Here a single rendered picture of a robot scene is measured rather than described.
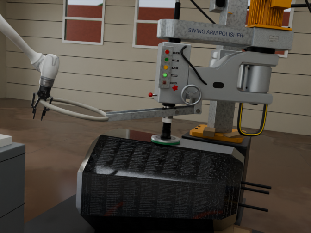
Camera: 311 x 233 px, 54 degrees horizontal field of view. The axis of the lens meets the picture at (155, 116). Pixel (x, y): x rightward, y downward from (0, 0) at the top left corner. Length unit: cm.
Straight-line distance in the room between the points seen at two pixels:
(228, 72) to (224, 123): 86
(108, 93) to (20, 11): 382
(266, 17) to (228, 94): 60
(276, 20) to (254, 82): 45
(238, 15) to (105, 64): 655
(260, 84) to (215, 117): 74
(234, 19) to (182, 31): 94
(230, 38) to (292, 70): 622
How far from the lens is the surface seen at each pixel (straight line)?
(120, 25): 905
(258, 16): 239
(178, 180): 206
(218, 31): 221
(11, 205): 213
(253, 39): 229
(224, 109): 296
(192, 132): 289
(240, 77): 249
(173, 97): 212
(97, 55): 925
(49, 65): 209
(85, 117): 198
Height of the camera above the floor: 134
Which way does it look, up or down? 9 degrees down
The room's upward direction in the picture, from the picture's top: 5 degrees clockwise
